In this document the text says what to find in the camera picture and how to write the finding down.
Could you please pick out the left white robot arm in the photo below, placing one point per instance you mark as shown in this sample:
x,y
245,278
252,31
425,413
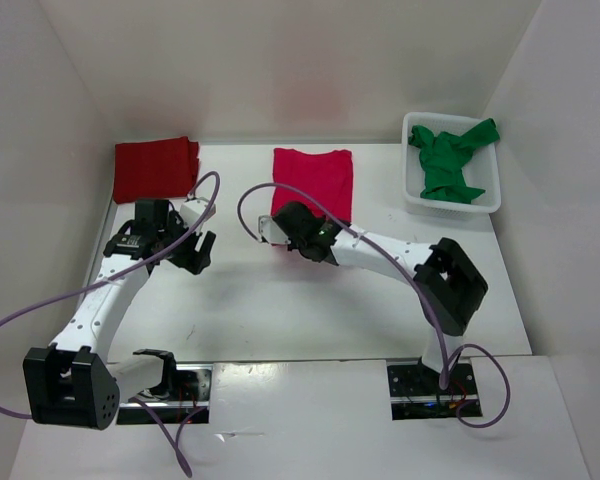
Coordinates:
x,y
70,382

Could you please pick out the pink t shirt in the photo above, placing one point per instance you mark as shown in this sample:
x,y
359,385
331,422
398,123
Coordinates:
x,y
323,182

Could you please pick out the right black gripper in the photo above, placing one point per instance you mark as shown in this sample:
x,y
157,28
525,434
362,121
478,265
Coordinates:
x,y
293,244

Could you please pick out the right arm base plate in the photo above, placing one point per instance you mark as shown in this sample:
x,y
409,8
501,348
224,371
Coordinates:
x,y
415,394

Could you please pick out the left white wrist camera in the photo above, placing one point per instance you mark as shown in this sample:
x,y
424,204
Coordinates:
x,y
196,212

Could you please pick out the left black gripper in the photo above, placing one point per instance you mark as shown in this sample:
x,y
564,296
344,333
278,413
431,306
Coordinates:
x,y
195,261

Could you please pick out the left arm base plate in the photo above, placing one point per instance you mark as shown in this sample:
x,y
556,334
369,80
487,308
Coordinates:
x,y
189,388

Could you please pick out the dark red t shirt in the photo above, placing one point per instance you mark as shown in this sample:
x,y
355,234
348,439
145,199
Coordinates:
x,y
160,169

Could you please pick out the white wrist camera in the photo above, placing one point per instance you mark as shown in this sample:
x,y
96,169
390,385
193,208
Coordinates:
x,y
196,212
270,233

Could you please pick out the white plastic basket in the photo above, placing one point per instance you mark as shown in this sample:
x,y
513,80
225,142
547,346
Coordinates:
x,y
480,172

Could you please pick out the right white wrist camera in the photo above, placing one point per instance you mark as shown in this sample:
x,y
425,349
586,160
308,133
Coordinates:
x,y
270,233

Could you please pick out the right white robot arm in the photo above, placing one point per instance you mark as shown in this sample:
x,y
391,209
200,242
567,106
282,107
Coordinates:
x,y
447,283

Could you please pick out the green t shirt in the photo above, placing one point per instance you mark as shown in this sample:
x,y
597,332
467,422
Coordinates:
x,y
442,158

